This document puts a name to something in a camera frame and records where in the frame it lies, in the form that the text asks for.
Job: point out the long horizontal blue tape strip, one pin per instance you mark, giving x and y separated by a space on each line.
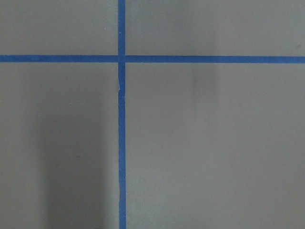
153 59

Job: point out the long vertical blue tape strip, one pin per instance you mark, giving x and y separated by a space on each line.
121 113

